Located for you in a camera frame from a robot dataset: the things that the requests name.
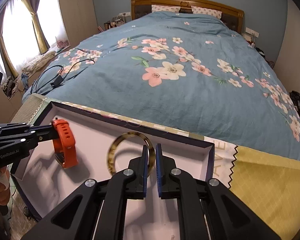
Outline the orange smart watch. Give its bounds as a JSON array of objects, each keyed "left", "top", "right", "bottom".
[{"left": 52, "top": 119, "right": 78, "bottom": 169}]

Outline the tortoiseshell bangle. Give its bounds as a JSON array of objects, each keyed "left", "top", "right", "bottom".
[{"left": 107, "top": 131, "right": 156, "bottom": 177}]

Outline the left hand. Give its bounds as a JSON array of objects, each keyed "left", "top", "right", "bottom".
[{"left": 0, "top": 166, "right": 11, "bottom": 206}]

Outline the shallow navy box lid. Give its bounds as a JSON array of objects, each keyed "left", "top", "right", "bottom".
[{"left": 13, "top": 101, "right": 213, "bottom": 239}]

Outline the crumpled blanket on sill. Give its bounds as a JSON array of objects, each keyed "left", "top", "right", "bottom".
[{"left": 21, "top": 50, "right": 56, "bottom": 76}]

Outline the patchwork yellow green cloth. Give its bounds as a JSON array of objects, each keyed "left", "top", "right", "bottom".
[{"left": 12, "top": 95, "right": 300, "bottom": 239}]

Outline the left grey yellow curtain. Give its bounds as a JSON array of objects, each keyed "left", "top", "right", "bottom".
[{"left": 0, "top": 8, "right": 18, "bottom": 80}]

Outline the grey yellow curtain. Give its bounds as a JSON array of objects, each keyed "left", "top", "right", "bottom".
[
  {"left": 21, "top": 0, "right": 50, "bottom": 54},
  {"left": 0, "top": 8, "right": 18, "bottom": 80}
]

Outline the right grey yellow curtain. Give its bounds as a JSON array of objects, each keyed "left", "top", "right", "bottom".
[{"left": 21, "top": 0, "right": 50, "bottom": 54}]

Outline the blue floral duvet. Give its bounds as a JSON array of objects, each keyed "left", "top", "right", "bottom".
[{"left": 26, "top": 11, "right": 300, "bottom": 161}]

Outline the left patterned pillow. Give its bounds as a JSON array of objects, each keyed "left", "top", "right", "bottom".
[{"left": 151, "top": 4, "right": 181, "bottom": 13}]

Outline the patterned pillow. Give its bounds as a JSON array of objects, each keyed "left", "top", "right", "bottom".
[
  {"left": 151, "top": 4, "right": 181, "bottom": 13},
  {"left": 191, "top": 6, "right": 222, "bottom": 20}
]

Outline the wooden headboard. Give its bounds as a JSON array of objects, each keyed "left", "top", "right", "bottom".
[{"left": 130, "top": 0, "right": 244, "bottom": 34}]

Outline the right patterned pillow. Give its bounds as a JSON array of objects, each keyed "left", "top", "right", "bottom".
[{"left": 191, "top": 6, "right": 222, "bottom": 20}]

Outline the black charger cable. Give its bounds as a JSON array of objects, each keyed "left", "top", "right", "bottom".
[{"left": 29, "top": 58, "right": 96, "bottom": 95}]

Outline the white wall socket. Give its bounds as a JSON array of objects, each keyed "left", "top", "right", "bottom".
[{"left": 245, "top": 27, "right": 259, "bottom": 37}]

